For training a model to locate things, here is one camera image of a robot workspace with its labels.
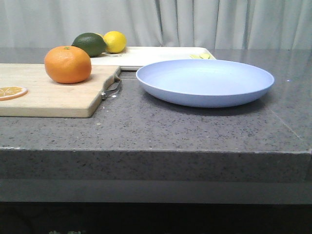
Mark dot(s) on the light blue plate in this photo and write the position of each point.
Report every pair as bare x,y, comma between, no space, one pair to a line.
205,83

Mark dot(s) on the whole orange fruit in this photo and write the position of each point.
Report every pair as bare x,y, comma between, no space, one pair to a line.
67,64

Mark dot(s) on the cream white tray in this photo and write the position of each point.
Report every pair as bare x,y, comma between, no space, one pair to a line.
132,58

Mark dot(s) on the yellow plastic knife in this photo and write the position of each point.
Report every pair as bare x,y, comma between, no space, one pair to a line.
195,56

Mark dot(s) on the yellow lemon right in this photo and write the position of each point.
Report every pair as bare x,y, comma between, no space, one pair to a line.
115,41

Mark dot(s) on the dark green lime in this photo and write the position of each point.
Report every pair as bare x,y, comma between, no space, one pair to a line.
91,43

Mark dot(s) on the wooden cutting board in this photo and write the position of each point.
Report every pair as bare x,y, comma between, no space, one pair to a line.
46,98

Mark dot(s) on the orange slice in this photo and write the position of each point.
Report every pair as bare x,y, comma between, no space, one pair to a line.
11,92

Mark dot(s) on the white grey curtain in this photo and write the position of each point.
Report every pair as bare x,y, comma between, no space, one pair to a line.
212,24

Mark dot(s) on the metal cutting board handle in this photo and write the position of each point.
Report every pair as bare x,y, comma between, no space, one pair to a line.
112,88

